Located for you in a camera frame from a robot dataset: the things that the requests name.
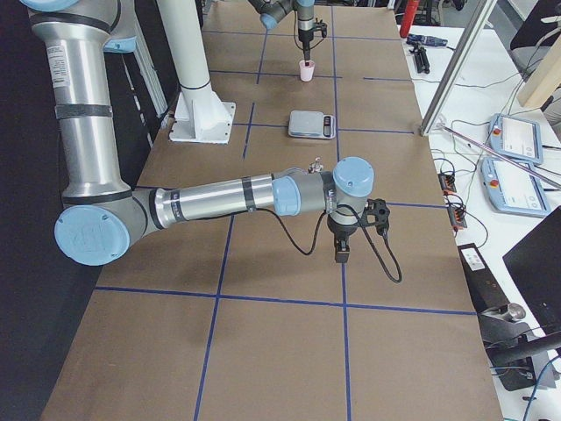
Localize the far teach pendant tablet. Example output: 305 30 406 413
489 113 543 165

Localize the orange black connector strip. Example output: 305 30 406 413
437 171 467 232

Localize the near teach pendant tablet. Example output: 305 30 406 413
480 157 551 218

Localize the silver digital kitchen scale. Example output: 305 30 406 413
288 110 336 139

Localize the white pedestal column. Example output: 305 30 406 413
157 0 236 144

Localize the black box with label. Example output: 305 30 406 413
457 241 514 347

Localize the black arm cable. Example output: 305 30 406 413
209 205 403 285

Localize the brown paper table cover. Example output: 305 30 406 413
42 3 502 420

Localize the red cylinder tube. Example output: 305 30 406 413
400 0 419 39

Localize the teach pendant tablet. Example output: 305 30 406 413
480 157 551 218
489 113 543 165

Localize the clear glass sauce bottle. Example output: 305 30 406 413
308 157 323 174

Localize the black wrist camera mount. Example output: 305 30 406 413
314 18 328 39
362 198 390 226

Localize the black folded tripod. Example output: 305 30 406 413
410 42 430 75

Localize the pink plastic cup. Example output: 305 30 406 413
299 60 316 82

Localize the aluminium frame post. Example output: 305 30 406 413
419 0 497 136

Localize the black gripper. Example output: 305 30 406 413
297 18 314 61
328 216 358 263

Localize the long metal rod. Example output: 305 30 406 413
437 124 561 190

